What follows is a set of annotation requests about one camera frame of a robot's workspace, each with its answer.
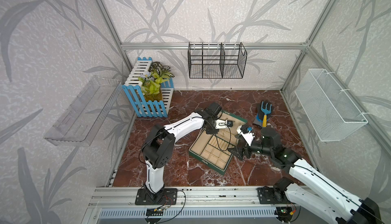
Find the black wire wall basket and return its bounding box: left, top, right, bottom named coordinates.
left=187, top=43, right=247, bottom=79

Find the white mesh wall basket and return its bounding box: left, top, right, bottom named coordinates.
left=295, top=69, right=368, bottom=142

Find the artificial green plant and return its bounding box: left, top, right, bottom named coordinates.
left=138, top=62, right=175, bottom=101

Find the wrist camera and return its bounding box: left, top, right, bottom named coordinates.
left=215, top=119, right=233, bottom=129
left=237, top=124, right=255, bottom=146

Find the blue yellow garden fork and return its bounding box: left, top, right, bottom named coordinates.
left=261, top=101, right=272, bottom=127

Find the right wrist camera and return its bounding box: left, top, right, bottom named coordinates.
left=237, top=124, right=255, bottom=146

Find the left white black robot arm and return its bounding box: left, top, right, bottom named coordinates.
left=135, top=102, right=222, bottom=206

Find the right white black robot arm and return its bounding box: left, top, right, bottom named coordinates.
left=229, top=125, right=382, bottom=224

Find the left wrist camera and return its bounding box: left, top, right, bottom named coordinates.
left=215, top=119, right=233, bottom=129

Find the blue white picket fence planter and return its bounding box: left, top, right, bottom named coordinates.
left=122, top=57, right=174, bottom=118

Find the green jewelry box beige lining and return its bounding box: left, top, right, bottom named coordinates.
left=189, top=111, right=247, bottom=175

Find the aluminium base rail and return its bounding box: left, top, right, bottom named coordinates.
left=88, top=186, right=284, bottom=208

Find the grey black garden glove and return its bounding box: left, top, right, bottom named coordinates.
left=253, top=100, right=273, bottom=128

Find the clear acrylic wall shelf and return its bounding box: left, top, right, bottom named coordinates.
left=44, top=76, right=122, bottom=147

